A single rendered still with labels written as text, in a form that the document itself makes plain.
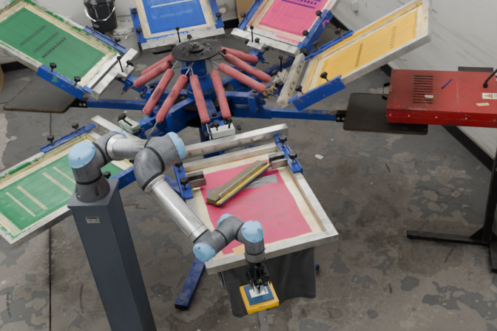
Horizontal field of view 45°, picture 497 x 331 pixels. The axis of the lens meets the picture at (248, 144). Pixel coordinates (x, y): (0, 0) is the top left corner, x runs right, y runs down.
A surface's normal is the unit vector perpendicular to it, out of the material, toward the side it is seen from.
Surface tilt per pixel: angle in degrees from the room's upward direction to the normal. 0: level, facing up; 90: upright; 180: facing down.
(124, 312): 90
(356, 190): 0
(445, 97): 0
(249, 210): 0
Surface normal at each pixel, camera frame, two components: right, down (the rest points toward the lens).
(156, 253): -0.09, -0.83
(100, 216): -0.07, 0.56
